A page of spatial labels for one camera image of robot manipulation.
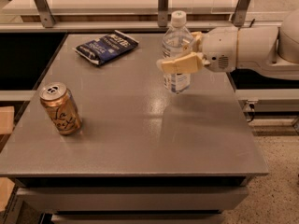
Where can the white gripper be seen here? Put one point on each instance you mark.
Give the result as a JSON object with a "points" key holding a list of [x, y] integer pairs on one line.
{"points": [[220, 48]]}

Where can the clear plastic water bottle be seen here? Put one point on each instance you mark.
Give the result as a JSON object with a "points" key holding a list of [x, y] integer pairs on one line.
{"points": [[176, 40]]}

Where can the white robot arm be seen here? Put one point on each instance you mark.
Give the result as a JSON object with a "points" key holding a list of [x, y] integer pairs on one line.
{"points": [[271, 51]]}

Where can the blue chip bag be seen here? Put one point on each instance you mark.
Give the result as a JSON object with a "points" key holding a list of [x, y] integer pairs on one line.
{"points": [[106, 48]]}

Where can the grey drawer cabinet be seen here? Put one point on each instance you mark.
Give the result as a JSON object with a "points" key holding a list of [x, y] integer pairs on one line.
{"points": [[143, 154]]}

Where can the gold soda can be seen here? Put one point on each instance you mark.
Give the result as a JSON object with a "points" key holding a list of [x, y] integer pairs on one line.
{"points": [[60, 106]]}

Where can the wooden box at left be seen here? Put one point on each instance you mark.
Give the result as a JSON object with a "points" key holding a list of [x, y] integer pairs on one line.
{"points": [[6, 124]]}

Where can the middle metal bracket post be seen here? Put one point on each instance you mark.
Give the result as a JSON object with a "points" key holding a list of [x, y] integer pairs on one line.
{"points": [[162, 13]]}

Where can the metal bracket post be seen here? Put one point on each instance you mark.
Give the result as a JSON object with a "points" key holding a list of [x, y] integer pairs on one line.
{"points": [[162, 13], [44, 12], [238, 18]]}

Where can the right metal bracket post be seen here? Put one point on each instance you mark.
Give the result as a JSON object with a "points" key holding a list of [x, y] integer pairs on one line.
{"points": [[238, 18]]}

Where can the left metal bracket post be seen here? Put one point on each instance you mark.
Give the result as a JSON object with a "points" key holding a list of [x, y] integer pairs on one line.
{"points": [[44, 12]]}

